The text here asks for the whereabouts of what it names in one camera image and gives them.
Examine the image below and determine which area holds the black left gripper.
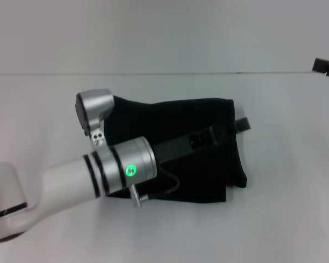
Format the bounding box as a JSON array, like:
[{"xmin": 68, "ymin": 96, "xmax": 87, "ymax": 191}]
[{"xmin": 150, "ymin": 116, "xmax": 252, "ymax": 165}]

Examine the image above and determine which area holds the black t-shirt with white print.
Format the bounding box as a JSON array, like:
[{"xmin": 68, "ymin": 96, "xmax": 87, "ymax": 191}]
[{"xmin": 102, "ymin": 95, "xmax": 249, "ymax": 205}]

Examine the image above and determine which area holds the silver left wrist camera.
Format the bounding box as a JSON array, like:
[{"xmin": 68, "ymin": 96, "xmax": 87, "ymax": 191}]
[{"xmin": 75, "ymin": 88, "xmax": 116, "ymax": 150}]

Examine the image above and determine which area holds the black cable with silver plug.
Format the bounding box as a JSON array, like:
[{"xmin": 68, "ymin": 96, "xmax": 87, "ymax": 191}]
[{"xmin": 129, "ymin": 167, "xmax": 181, "ymax": 209}]

